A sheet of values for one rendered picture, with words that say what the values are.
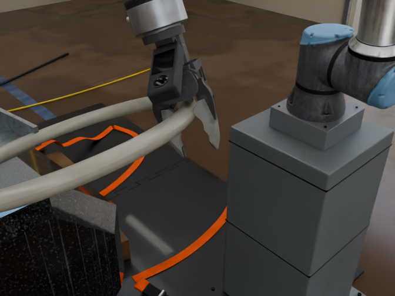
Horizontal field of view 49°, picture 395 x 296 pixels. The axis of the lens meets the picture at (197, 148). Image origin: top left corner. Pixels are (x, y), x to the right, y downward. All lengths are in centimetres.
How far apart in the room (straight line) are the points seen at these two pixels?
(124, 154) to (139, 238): 170
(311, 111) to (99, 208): 77
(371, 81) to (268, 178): 46
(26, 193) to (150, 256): 162
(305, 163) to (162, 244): 110
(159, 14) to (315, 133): 83
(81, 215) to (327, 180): 77
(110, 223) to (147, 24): 98
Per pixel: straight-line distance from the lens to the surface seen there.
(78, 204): 145
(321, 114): 141
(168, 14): 68
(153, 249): 221
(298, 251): 154
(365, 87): 125
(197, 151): 294
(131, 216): 241
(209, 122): 71
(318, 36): 133
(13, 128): 111
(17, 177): 142
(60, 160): 278
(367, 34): 123
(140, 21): 69
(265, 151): 142
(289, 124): 145
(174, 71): 64
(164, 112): 72
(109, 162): 58
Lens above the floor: 157
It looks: 32 degrees down
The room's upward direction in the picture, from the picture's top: straight up
